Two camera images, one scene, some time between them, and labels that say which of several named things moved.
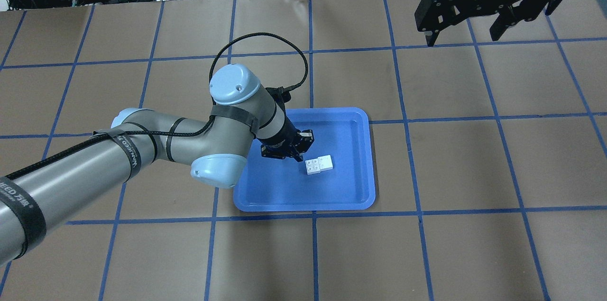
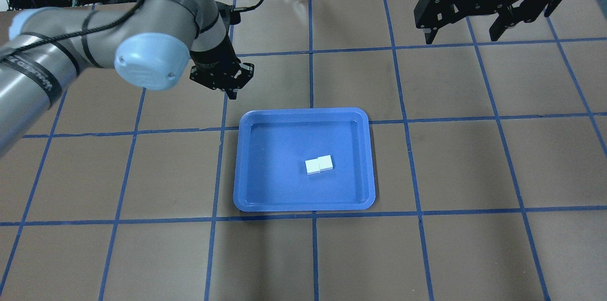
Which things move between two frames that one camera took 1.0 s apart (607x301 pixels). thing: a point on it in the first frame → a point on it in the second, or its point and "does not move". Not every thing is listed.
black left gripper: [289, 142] → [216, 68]
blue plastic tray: [283, 184] does not move
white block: [325, 163] does not move
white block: [312, 166] does not move
